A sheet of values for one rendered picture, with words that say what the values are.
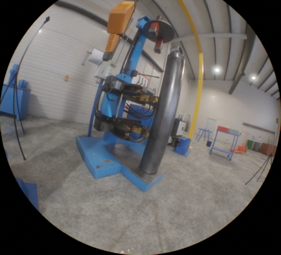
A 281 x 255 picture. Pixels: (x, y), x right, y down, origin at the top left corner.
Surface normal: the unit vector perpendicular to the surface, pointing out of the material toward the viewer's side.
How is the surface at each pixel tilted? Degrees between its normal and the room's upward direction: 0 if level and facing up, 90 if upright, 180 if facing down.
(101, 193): 0
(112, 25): 142
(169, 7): 173
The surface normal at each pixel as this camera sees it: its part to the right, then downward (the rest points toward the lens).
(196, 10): -0.17, 0.98
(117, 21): -0.15, 0.79
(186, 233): 0.25, -0.97
